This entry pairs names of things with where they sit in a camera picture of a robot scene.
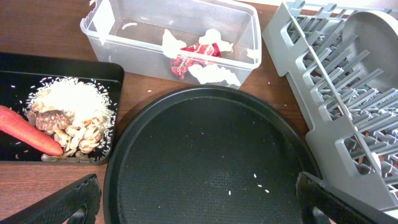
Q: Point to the black round tray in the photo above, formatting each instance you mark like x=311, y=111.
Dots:
x=206, y=155

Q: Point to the rice and food scraps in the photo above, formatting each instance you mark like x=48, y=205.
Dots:
x=88, y=110

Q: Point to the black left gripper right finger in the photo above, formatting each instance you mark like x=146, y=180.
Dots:
x=320, y=203

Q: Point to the black rectangular tray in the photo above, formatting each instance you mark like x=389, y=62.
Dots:
x=22, y=75

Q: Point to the brown cookie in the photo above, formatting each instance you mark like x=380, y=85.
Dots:
x=52, y=120

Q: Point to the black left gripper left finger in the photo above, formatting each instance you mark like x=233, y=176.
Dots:
x=78, y=202

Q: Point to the clear plastic waste bin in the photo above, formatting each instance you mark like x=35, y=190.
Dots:
x=129, y=33

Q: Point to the grey dishwasher rack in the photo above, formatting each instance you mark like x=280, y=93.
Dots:
x=352, y=127

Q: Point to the grey plate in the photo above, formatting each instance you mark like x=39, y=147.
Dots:
x=377, y=33

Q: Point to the red wrapper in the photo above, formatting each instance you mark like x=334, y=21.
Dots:
x=180, y=65

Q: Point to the white tissue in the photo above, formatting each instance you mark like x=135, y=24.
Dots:
x=170, y=45
x=213, y=74
x=213, y=36

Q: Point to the orange carrot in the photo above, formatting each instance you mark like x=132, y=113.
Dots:
x=15, y=125

